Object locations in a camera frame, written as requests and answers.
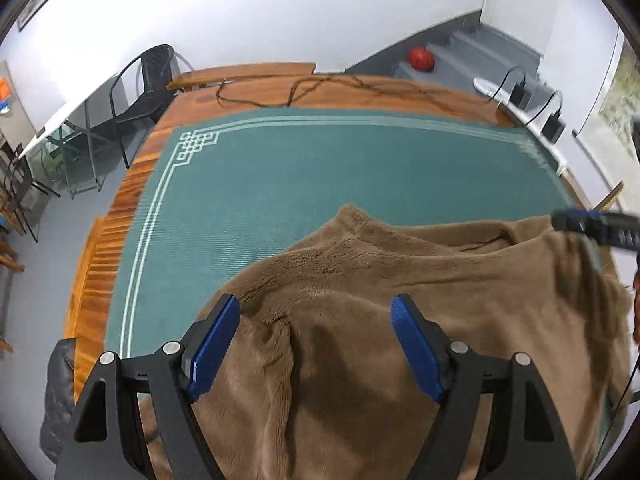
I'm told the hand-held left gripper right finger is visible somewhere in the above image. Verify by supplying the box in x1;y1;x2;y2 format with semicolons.
390;294;578;480

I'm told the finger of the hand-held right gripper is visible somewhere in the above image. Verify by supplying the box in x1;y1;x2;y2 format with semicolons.
551;207;640;252

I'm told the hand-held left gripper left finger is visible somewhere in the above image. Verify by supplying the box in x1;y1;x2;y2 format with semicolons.
54;293;242;480

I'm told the brown fleece garment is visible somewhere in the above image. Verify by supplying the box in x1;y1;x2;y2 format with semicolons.
142;203;636;480

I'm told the wooden stick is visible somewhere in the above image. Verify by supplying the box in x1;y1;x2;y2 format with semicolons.
594;180;626;212

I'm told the long wooden bench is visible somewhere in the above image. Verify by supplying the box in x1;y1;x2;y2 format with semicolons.
63;216;108;343

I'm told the white power strip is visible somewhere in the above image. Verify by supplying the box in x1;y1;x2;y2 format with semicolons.
472;76;569;177

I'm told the green table mat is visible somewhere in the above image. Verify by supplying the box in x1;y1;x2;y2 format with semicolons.
102;107;581;406

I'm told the grey staircase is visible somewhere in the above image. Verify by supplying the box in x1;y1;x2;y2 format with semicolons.
345;7;543;96

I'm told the wooden chair with blue seat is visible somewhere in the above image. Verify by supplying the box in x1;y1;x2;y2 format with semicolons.
0;187;26;273

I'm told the red ball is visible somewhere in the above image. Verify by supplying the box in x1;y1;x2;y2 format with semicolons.
407;46;436;71

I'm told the green plastic stool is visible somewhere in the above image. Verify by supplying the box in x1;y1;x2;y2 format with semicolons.
42;135;67;182

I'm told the black metal chair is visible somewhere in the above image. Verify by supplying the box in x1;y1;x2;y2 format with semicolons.
0;142;61;243

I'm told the white folding table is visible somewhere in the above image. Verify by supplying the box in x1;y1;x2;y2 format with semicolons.
20;89;121;198

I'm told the black metal armchair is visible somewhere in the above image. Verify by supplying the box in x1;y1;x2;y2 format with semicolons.
109;44;193;168

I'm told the wall map poster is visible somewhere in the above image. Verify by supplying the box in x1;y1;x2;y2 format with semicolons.
597;35;640;161

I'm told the thin gripper cable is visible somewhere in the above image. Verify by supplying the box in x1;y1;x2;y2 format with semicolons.
597;350;640;466

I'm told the black cable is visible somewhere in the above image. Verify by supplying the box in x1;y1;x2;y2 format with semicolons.
215;74;501;112

